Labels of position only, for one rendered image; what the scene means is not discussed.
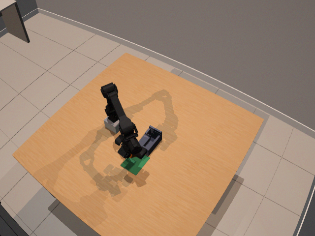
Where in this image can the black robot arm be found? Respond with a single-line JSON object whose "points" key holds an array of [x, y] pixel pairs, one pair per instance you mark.
{"points": [[114, 111]]}

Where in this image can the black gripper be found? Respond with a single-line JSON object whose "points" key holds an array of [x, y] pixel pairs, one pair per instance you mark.
{"points": [[140, 155]]}

